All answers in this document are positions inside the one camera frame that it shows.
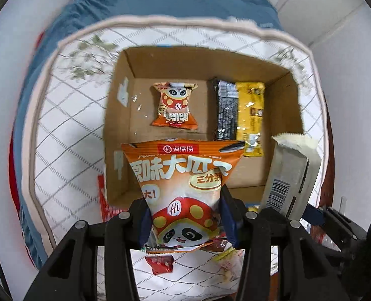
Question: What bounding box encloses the small red snack packet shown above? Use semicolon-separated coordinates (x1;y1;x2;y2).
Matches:
145;254;174;276

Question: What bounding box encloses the white floral printed blanket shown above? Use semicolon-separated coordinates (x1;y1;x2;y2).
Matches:
21;14;327;301

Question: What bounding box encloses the white door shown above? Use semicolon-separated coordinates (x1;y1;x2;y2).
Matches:
275;0;366;47

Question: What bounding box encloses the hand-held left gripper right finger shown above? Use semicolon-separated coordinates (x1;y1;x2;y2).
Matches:
218;186;350;301

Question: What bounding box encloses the black snack packet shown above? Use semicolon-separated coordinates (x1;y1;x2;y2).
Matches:
211;77;239;141

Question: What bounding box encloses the beige snack packet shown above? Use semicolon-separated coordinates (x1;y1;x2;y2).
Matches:
259;133;320;220

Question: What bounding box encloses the cardboard box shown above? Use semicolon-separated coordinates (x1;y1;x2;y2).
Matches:
104;46;305;209

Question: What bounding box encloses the red white long packet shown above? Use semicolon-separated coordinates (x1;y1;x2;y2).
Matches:
97;176;121;223

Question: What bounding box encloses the small orange panda packet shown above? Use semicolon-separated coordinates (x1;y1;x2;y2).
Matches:
151;82;199;130

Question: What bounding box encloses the yellow white snack packet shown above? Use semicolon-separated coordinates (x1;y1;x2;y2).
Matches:
212;248;246;284

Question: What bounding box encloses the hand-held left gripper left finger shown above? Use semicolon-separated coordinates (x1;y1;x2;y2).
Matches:
24;198;153;301

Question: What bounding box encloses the large orange seed packet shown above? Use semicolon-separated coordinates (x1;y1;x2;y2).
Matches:
121;139;245;253

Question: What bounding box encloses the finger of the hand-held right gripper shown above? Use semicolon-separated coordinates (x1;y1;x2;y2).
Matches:
303;203;368;253

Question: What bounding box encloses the clear plastic snack packet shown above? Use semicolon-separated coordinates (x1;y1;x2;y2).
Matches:
307;224;342;253

